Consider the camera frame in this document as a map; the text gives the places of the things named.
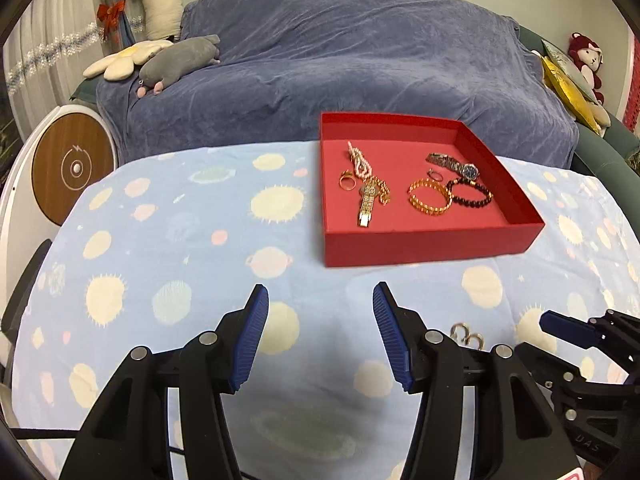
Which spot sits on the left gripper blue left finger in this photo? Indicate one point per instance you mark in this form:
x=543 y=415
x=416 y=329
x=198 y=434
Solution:
x=126 y=434

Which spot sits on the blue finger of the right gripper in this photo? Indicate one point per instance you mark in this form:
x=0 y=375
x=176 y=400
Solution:
x=546 y=368
x=571 y=330

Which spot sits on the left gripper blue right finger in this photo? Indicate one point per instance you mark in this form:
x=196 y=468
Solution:
x=516 y=433

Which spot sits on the silver blue-dial wristwatch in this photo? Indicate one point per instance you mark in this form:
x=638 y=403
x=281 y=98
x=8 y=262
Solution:
x=466 y=170

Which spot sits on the gold cuff bangle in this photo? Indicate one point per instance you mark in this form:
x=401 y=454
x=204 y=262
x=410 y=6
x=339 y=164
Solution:
x=429 y=197

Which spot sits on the gold wristwatch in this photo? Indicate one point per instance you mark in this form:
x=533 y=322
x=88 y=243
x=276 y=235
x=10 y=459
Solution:
x=369 y=191

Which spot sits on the gold hoop earring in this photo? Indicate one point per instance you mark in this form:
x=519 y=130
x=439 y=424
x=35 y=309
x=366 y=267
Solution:
x=459 y=332
x=475 y=341

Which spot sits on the blue planet pattern tablecloth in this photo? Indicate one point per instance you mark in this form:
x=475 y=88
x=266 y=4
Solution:
x=163 y=247

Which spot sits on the cream plush under pillows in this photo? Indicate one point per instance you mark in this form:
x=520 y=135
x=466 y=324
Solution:
x=600 y=114

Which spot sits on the gold satin pillow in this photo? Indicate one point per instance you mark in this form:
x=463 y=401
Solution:
x=570 y=95

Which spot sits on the red cardboard tray box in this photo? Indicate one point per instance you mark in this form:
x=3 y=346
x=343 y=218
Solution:
x=407 y=189

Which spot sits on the grey-green pillow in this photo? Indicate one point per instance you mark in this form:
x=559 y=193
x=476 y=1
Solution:
x=569 y=68

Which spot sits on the red monkey plush toy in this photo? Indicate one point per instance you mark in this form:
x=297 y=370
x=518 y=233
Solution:
x=588 y=58

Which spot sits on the round wooden white appliance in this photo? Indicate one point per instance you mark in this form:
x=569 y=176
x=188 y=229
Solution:
x=68 y=151

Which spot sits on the cream flower cushion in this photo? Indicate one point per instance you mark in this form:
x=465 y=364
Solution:
x=119 y=66

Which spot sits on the grey plush mole toy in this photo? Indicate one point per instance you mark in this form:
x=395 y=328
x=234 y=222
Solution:
x=169 y=65

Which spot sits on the blue-grey sofa blanket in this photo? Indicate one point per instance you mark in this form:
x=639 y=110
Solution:
x=208 y=17

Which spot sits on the white sheer curtain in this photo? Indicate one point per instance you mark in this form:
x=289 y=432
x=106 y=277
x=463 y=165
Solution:
x=47 y=51

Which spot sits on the red ribbon bow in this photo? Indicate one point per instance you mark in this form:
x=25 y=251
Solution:
x=109 y=17

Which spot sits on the red fringed wall hanging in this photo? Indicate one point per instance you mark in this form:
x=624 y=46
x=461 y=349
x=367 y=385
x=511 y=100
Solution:
x=632 y=109

